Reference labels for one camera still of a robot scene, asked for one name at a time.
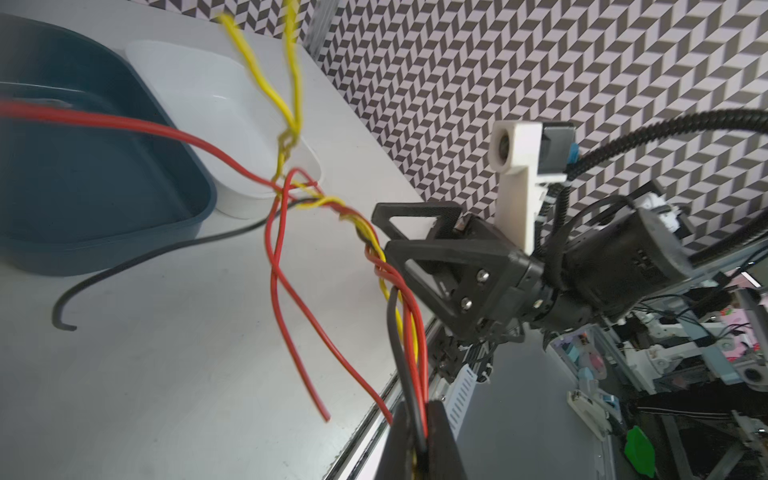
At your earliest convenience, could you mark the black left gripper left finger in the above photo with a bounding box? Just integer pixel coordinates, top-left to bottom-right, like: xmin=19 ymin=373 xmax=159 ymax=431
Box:
xmin=374 ymin=413 xmax=417 ymax=480

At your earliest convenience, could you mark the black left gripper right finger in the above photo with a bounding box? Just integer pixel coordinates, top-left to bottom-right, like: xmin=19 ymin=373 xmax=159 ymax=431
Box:
xmin=426 ymin=400 xmax=468 ymax=480

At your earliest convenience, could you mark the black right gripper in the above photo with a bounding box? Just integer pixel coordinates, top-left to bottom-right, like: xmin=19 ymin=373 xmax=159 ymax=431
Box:
xmin=371 ymin=201 xmax=570 ymax=344

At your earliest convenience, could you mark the black cable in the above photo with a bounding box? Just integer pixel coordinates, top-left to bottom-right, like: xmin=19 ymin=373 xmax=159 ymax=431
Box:
xmin=51 ymin=197 xmax=428 ymax=454

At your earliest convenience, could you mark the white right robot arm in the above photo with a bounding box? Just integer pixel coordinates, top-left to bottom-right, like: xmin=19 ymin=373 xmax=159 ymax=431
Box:
xmin=371 ymin=109 xmax=767 ymax=343

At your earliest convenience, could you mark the white plastic bin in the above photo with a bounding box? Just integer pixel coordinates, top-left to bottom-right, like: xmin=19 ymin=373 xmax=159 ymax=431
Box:
xmin=125 ymin=40 xmax=323 ymax=220

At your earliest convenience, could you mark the teal plastic bin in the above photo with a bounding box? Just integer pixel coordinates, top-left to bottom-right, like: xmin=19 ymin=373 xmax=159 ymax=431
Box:
xmin=1 ymin=15 xmax=217 ymax=276

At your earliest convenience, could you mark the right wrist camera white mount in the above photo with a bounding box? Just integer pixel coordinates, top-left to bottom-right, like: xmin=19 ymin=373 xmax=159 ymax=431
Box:
xmin=486 ymin=120 xmax=578 ymax=254

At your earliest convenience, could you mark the aluminium corner post right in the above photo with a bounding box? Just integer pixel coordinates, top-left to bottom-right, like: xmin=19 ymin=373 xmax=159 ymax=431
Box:
xmin=303 ymin=0 xmax=342 ymax=60

